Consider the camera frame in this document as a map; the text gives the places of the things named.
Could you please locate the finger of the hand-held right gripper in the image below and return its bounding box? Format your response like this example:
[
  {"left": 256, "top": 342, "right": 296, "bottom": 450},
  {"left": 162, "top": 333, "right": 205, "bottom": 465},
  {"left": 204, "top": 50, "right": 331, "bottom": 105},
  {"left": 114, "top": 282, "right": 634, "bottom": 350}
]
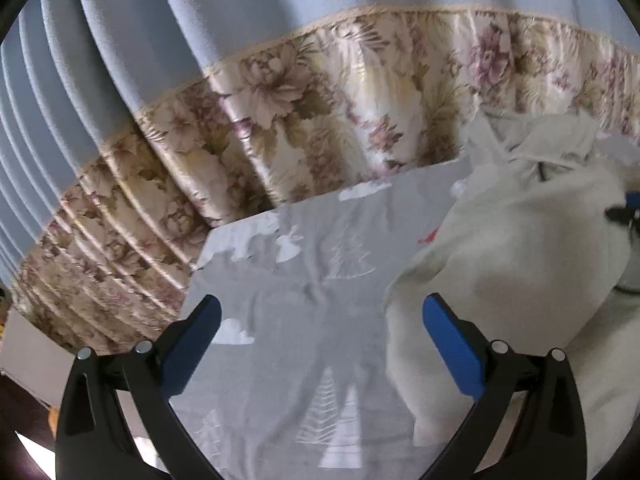
[{"left": 604, "top": 199, "right": 640, "bottom": 227}]

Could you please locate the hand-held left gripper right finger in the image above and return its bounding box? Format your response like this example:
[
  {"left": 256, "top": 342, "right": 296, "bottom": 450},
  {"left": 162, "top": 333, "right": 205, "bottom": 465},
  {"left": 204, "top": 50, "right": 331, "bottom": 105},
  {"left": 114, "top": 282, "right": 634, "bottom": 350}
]
[{"left": 422, "top": 293, "right": 593, "bottom": 480}]

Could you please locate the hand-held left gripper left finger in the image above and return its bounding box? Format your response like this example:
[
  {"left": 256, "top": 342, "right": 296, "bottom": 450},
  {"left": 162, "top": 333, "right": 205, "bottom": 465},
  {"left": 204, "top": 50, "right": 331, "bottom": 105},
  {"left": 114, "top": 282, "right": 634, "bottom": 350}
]
[{"left": 56, "top": 295, "right": 223, "bottom": 480}]

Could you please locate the white garment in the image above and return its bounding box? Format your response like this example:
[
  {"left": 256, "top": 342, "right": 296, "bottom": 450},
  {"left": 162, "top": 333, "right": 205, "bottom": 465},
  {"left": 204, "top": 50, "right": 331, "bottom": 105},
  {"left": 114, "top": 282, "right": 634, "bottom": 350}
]
[{"left": 385, "top": 110, "right": 640, "bottom": 480}]

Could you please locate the grey tree-print bedsheet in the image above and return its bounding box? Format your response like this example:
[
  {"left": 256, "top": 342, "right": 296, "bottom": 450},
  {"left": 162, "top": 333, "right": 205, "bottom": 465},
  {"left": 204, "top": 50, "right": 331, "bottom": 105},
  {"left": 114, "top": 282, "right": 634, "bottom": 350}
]
[{"left": 120, "top": 157, "right": 640, "bottom": 480}]

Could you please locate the cardboard box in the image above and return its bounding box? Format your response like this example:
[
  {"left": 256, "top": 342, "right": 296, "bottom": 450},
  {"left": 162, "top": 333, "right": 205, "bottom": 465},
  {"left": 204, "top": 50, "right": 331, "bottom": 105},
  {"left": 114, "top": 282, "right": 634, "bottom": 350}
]
[{"left": 0, "top": 310, "right": 77, "bottom": 407}]

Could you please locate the blue curtain with floral border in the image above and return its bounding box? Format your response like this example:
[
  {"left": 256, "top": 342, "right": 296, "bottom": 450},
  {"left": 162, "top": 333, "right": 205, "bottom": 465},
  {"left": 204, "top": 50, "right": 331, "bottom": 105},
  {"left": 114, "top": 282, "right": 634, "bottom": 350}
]
[{"left": 0, "top": 0, "right": 640, "bottom": 356}]

